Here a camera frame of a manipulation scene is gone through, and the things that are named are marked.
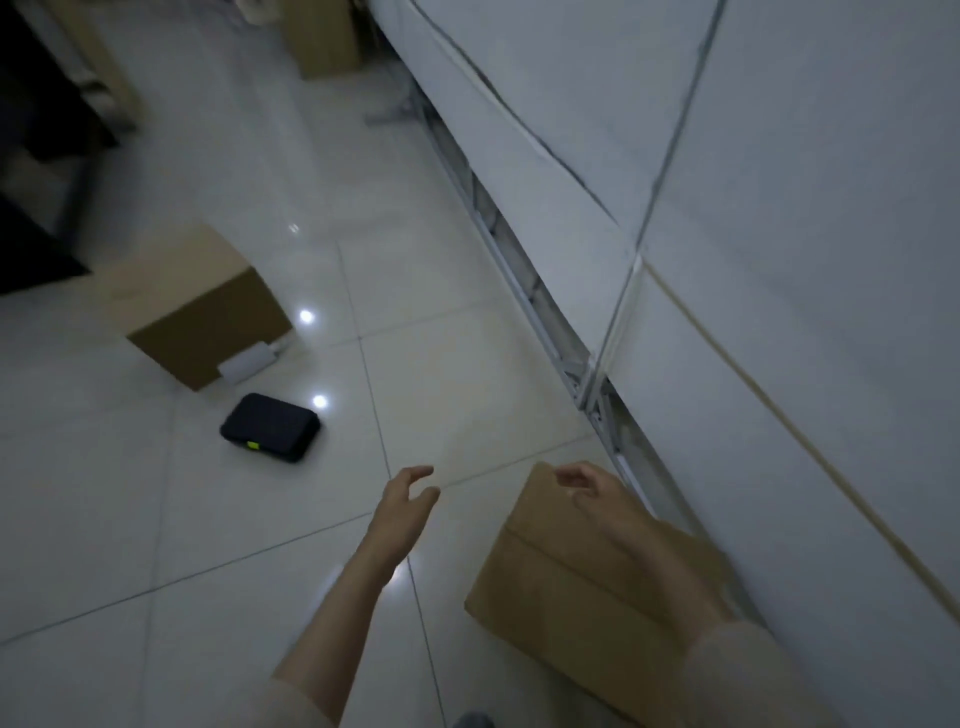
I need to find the person's right hand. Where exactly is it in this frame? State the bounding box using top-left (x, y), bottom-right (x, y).
top-left (552, 461), bottom-right (663, 561)

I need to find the person's left hand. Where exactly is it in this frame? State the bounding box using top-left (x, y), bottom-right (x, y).
top-left (362, 464), bottom-right (442, 569)

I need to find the taped printed cardboard box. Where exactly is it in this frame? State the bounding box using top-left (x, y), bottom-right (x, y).
top-left (463, 461), bottom-right (755, 728)

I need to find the black zip case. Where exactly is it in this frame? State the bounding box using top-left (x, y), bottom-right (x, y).
top-left (218, 392), bottom-right (323, 465)

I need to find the white pump bottle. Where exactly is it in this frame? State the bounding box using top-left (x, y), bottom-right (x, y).
top-left (216, 339), bottom-right (295, 385)

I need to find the tall printed cardboard box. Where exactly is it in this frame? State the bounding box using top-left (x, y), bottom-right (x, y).
top-left (95, 223), bottom-right (295, 393)

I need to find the person's right forearm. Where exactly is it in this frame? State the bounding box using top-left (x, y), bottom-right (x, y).
top-left (635, 523), bottom-right (838, 728)

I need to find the person's left forearm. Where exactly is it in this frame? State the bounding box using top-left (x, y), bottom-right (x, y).
top-left (213, 547), bottom-right (412, 728)

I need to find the black furniture piece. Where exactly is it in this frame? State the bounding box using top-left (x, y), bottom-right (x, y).
top-left (0, 0), bottom-right (125, 295)

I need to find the metal support bracket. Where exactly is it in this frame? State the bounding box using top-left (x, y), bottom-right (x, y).
top-left (573, 359), bottom-right (624, 451)
top-left (365, 74), bottom-right (430, 127)

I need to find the light wooden furniture frame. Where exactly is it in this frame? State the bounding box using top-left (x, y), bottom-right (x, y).
top-left (41, 0), bottom-right (145, 138)

